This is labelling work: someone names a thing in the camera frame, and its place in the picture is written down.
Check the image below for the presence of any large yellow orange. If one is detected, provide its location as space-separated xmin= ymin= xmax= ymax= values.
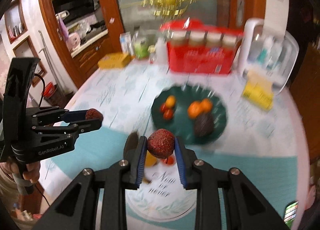
xmin=145 ymin=151 xmax=157 ymax=167

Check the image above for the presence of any dark red lychee large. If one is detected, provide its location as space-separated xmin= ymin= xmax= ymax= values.
xmin=148 ymin=129 xmax=175 ymax=159

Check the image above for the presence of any small yellow orange citrus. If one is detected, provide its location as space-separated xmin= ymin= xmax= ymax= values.
xmin=165 ymin=95 xmax=176 ymax=108

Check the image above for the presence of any orange tangerine with stem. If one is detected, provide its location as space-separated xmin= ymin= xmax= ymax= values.
xmin=200 ymin=98 xmax=213 ymax=113

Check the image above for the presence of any person's hand on handle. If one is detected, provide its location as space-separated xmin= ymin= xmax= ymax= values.
xmin=0 ymin=158 xmax=41 ymax=183

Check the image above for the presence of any red basket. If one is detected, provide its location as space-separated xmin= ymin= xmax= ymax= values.
xmin=43 ymin=82 xmax=56 ymax=98

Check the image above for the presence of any smartphone at table edge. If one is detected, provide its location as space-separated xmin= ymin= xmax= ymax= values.
xmin=284 ymin=201 xmax=298 ymax=229

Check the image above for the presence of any patterned tablecloth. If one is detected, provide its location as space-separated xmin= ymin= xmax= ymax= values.
xmin=40 ymin=61 xmax=310 ymax=229

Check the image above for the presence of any yellow box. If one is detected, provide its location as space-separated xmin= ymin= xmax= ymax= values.
xmin=98 ymin=53 xmax=131 ymax=69

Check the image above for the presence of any small red tomato on plate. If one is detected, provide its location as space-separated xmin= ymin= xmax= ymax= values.
xmin=160 ymin=103 xmax=168 ymax=113

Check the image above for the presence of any dark avocado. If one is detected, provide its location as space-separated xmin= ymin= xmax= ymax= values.
xmin=194 ymin=112 xmax=214 ymax=137

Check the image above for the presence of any blue white carton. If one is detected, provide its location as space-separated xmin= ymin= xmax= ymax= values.
xmin=119 ymin=32 xmax=133 ymax=55

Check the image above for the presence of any clear bottle green label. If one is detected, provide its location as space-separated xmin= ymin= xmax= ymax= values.
xmin=132 ymin=30 xmax=149 ymax=59

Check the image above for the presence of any dark green scalloped plate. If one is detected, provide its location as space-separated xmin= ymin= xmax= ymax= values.
xmin=151 ymin=83 xmax=228 ymax=146

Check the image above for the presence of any small glass jar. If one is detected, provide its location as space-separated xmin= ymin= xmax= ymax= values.
xmin=148 ymin=45 xmax=157 ymax=64

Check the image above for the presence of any white plastic bottle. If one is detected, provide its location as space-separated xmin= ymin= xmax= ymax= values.
xmin=155 ymin=38 xmax=168 ymax=65

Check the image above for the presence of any yellow tissue pack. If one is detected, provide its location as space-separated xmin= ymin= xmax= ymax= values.
xmin=242 ymin=70 xmax=274 ymax=111

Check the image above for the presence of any red paper cup package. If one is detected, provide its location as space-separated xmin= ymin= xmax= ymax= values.
xmin=159 ymin=18 xmax=244 ymax=75

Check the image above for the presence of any white clear cosmetic organizer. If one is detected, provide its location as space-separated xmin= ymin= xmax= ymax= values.
xmin=236 ymin=18 xmax=299 ymax=94

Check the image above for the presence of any black cable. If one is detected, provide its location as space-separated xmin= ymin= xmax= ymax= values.
xmin=34 ymin=73 xmax=46 ymax=108

